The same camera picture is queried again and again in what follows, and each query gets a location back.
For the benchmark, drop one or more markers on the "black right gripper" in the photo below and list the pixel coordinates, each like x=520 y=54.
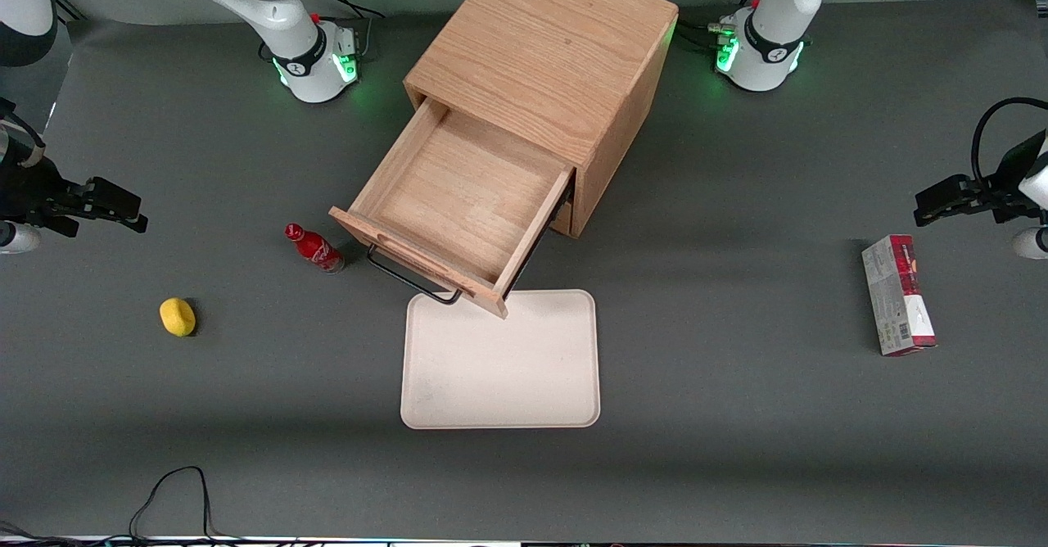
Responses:
x=33 y=192

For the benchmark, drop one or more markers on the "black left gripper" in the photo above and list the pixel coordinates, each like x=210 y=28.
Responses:
x=1009 y=179

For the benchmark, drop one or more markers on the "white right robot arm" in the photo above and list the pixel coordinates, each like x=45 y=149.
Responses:
x=286 y=39

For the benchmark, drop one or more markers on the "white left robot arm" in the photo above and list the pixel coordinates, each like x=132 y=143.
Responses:
x=770 y=39

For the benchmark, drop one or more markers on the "wooden drawer cabinet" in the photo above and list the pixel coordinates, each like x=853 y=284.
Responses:
x=557 y=39

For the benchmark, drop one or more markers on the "red plaid carton box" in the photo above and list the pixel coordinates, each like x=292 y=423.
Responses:
x=896 y=301

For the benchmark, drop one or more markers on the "yellow lemon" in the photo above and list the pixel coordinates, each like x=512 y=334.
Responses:
x=178 y=317

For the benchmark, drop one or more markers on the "red cola bottle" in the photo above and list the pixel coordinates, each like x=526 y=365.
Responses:
x=315 y=248

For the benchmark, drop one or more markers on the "beige rectangular tray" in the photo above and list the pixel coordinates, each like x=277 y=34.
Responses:
x=499 y=367

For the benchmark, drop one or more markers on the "dark aluminium frame rail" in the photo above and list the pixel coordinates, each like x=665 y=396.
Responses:
x=67 y=8

